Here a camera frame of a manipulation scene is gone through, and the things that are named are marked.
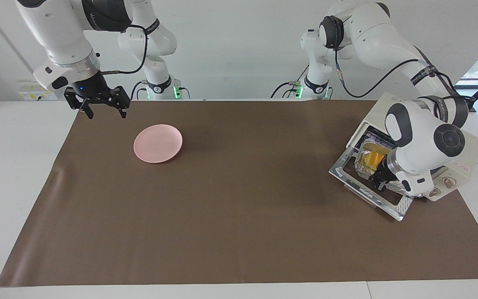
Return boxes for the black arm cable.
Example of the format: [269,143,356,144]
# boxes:
[334,17,476,113]
[100,24,147,75]

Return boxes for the sliced yellow bread loaf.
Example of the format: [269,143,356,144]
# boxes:
[366,150,389,175]

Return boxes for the white toaster oven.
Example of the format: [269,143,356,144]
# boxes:
[346,92,478,203]

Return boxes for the white wall socket box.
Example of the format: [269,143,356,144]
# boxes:
[17,80,62,101]

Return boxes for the pink plate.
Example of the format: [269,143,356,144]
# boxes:
[133,124,183,164]

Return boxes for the aluminium foil tray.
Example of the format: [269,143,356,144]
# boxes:
[354,139,397,180]

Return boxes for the black left base cable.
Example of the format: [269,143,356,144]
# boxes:
[270,62,310,99]

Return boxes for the glass oven door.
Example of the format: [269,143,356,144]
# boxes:
[329,146,420,222]

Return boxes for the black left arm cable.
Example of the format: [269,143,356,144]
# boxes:
[334,17,476,113]

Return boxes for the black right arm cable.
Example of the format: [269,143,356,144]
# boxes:
[100,24,147,75]

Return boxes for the brown table mat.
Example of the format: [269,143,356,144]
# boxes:
[0,100,478,288]

